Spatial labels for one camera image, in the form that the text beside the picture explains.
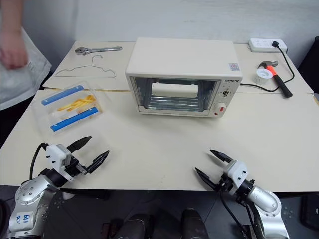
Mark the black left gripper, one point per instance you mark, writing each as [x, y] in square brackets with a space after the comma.
[74, 169]

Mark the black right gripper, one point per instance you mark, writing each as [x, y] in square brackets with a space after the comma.
[225, 184]

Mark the person's bare forearm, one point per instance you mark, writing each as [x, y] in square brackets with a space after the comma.
[10, 22]

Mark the clear plastic tray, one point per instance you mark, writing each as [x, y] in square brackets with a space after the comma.
[45, 117]

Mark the cream toaster oven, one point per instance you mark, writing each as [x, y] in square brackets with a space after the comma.
[182, 57]

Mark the person's bare hand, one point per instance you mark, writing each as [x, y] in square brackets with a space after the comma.
[13, 57]

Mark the blue container clip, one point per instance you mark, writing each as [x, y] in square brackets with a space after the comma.
[62, 94]
[73, 119]

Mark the yellow french fries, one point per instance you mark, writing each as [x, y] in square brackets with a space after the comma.
[79, 102]

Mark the dark rounded shape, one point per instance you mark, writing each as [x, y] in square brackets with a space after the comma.
[137, 226]
[194, 224]

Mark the silver adjustable wrench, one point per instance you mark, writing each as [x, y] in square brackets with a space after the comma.
[99, 49]

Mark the black box under table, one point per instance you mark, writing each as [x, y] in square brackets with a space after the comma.
[310, 210]

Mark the white tape roll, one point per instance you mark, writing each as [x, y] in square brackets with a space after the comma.
[263, 74]

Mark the white power strip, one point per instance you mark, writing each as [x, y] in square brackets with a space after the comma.
[261, 44]

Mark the black chair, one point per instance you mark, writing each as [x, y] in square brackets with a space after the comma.
[310, 67]

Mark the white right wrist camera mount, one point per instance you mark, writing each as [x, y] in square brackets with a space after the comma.
[238, 173]

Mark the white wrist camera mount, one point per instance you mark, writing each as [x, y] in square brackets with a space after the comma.
[238, 173]
[56, 155]

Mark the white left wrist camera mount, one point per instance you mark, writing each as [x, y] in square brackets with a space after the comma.
[56, 155]

